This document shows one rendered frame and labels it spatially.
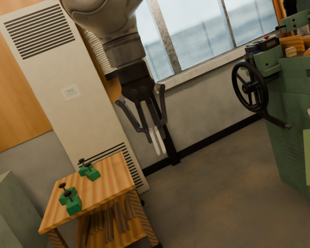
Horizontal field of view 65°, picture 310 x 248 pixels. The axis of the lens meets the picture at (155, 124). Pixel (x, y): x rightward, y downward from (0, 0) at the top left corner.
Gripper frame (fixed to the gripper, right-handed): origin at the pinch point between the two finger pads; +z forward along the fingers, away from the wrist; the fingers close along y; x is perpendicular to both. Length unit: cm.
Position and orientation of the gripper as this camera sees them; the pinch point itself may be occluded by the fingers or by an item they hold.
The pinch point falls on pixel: (157, 140)
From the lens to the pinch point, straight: 62.4
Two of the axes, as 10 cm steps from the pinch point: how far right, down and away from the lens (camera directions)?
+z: 3.3, 9.1, 2.6
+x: 0.2, 2.7, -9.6
